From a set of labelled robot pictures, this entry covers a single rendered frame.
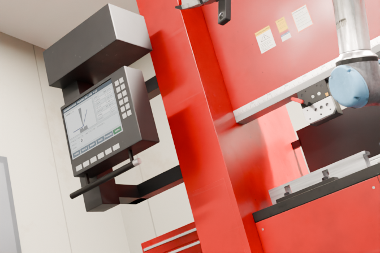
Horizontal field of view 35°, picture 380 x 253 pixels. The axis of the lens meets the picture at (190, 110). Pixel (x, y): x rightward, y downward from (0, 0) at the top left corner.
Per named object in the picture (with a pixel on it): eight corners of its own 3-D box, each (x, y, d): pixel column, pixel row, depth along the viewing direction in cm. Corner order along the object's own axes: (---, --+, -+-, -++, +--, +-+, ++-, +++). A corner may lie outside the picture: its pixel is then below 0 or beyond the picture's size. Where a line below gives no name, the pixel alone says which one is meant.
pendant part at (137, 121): (73, 177, 278) (59, 107, 290) (92, 178, 287) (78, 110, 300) (141, 139, 254) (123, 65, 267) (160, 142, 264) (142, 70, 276)
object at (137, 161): (69, 199, 280) (67, 182, 283) (74, 199, 283) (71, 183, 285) (137, 164, 257) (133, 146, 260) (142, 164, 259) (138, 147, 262)
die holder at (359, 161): (273, 209, 279) (267, 190, 283) (280, 209, 284) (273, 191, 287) (372, 171, 254) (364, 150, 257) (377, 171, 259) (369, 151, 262)
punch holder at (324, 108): (307, 125, 273) (296, 92, 279) (315, 127, 280) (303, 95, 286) (336, 111, 266) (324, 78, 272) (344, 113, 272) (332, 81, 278)
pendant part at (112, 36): (70, 212, 279) (40, 52, 309) (109, 212, 298) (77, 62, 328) (149, 173, 252) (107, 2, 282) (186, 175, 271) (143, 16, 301)
